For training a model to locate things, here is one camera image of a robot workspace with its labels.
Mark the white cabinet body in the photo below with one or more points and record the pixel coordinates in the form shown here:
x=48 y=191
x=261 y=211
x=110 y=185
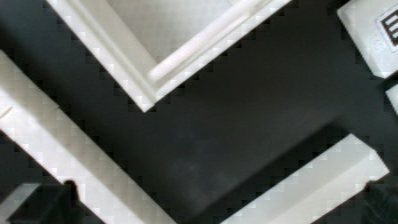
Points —
x=155 y=38

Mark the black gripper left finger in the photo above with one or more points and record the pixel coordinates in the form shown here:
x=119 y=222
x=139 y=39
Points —
x=41 y=204

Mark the white cabinet top block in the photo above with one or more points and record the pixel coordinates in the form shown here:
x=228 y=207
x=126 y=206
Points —
x=318 y=187

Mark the white U-shaped fence frame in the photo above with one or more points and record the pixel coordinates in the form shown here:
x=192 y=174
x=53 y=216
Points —
x=53 y=141

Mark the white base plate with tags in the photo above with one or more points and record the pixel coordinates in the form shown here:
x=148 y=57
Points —
x=370 y=20

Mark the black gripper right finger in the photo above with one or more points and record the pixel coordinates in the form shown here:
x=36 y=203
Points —
x=379 y=212

